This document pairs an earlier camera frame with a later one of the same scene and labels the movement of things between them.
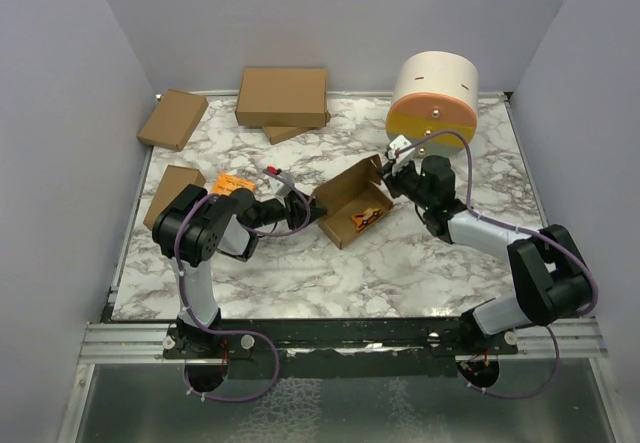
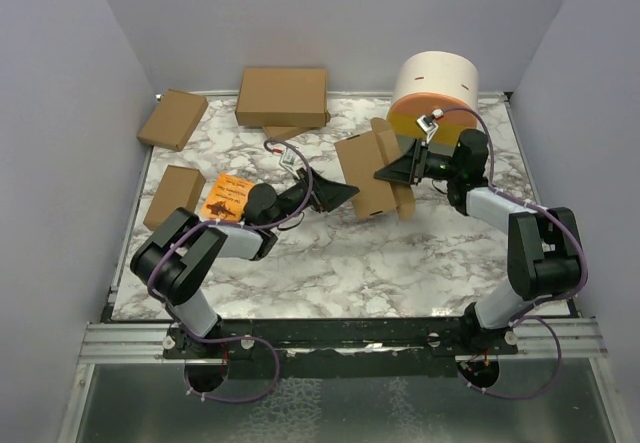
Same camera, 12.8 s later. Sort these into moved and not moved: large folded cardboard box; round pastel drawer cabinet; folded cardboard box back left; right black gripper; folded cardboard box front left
Moved: right black gripper
Not moved: folded cardboard box back left; large folded cardboard box; folded cardboard box front left; round pastel drawer cabinet
